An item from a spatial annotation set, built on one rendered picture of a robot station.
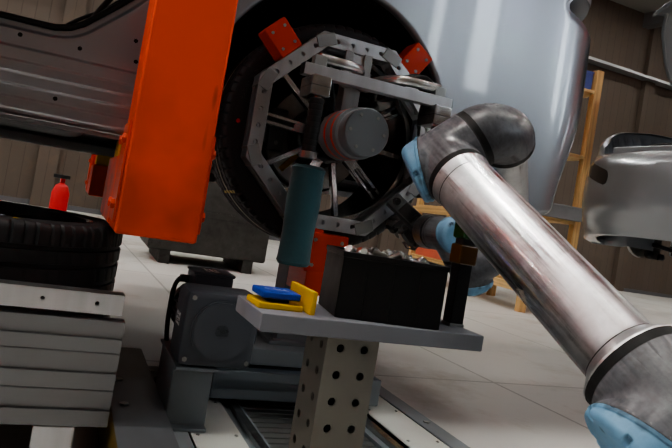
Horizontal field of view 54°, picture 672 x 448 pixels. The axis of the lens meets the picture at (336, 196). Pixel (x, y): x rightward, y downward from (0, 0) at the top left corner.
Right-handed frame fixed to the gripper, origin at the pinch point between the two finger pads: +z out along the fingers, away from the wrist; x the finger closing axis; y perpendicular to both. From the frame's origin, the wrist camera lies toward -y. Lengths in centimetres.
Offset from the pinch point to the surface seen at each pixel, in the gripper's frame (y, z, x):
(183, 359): -15, -29, -70
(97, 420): -18, -37, -90
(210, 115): -57, -45, -37
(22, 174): -98, 962, -128
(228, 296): -20, -28, -54
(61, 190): -54, 386, -80
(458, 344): 0, -76, -29
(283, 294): -26, -71, -49
